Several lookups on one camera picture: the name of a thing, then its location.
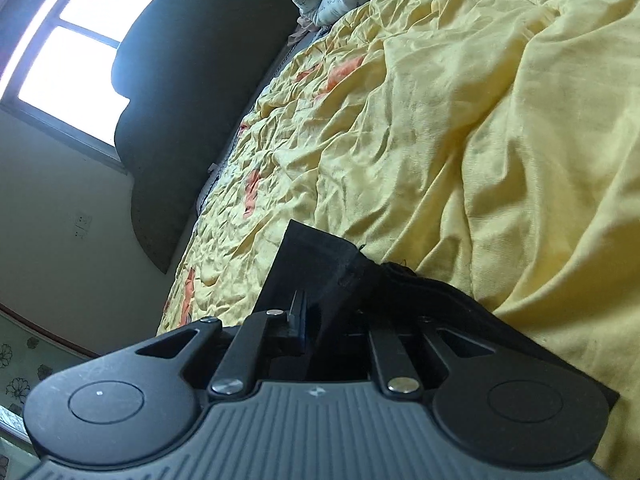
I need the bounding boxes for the black pants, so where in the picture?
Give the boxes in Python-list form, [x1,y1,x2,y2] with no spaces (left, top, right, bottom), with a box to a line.
[253,220,588,377]

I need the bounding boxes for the yellow floral bedspread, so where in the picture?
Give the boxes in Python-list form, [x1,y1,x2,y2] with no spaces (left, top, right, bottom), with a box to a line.
[160,0,639,479]

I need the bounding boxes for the white wall socket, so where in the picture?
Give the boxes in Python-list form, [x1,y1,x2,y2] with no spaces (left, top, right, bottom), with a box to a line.
[73,212,92,240]

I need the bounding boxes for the glass wardrobe sliding door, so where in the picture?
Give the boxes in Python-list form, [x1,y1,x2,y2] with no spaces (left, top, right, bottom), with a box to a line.
[1,306,98,455]

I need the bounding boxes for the bright window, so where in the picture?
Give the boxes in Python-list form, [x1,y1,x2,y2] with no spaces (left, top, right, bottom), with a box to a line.
[1,0,152,165]

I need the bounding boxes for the dark upholstered headboard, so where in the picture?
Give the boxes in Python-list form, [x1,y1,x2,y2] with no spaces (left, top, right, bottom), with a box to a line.
[112,0,298,272]

